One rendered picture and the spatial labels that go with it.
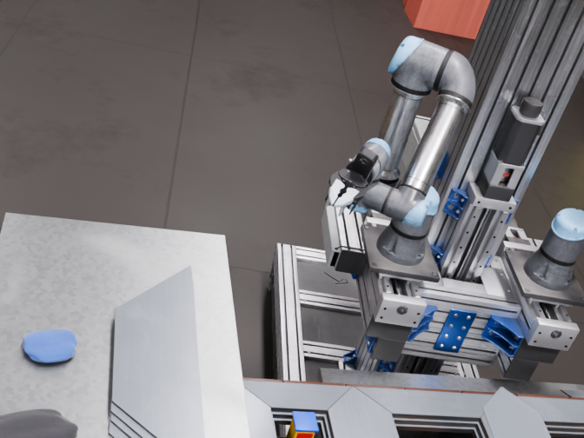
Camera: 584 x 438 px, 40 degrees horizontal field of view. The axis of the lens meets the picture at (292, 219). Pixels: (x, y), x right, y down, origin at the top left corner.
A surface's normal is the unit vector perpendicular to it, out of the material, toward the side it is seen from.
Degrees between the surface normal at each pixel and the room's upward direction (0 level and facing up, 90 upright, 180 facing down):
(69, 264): 0
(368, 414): 0
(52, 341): 3
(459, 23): 90
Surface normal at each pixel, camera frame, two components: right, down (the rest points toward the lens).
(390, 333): 0.04, 0.57
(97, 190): 0.23, -0.81
